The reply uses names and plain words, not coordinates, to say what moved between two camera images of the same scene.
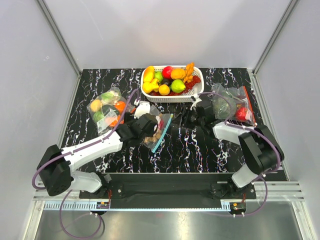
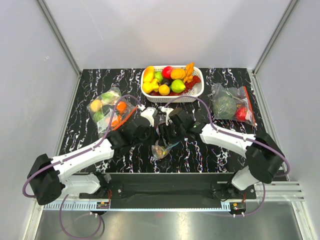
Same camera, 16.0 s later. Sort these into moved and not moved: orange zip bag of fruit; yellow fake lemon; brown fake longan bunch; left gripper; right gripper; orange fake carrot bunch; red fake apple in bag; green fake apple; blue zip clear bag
Moved: blue zip clear bag; brown fake longan bunch; right gripper
Not moved: green fake apple; orange fake carrot bunch; yellow fake lemon; red fake apple in bag; orange zip bag of fruit; left gripper
